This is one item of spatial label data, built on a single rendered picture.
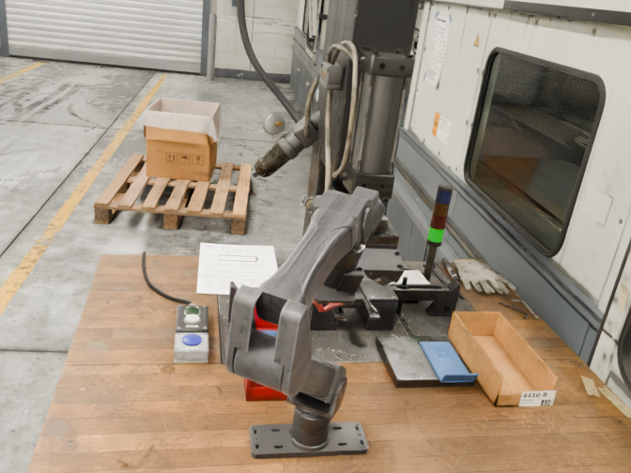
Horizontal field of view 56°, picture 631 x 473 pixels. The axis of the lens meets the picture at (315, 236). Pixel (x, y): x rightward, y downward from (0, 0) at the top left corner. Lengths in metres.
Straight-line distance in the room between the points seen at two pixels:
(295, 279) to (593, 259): 1.05
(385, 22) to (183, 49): 9.23
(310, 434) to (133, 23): 9.73
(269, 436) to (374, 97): 0.67
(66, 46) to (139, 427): 9.86
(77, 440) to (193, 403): 0.20
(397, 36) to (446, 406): 0.75
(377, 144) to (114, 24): 9.46
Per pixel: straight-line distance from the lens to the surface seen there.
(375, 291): 1.40
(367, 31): 1.28
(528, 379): 1.38
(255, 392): 1.14
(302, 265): 0.76
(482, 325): 1.47
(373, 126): 1.23
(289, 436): 1.08
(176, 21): 10.41
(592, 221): 1.67
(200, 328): 1.30
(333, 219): 0.83
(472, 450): 1.15
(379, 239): 1.30
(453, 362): 1.32
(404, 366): 1.28
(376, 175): 1.25
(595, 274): 1.65
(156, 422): 1.11
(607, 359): 1.53
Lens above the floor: 1.62
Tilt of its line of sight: 23 degrees down
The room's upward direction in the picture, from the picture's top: 7 degrees clockwise
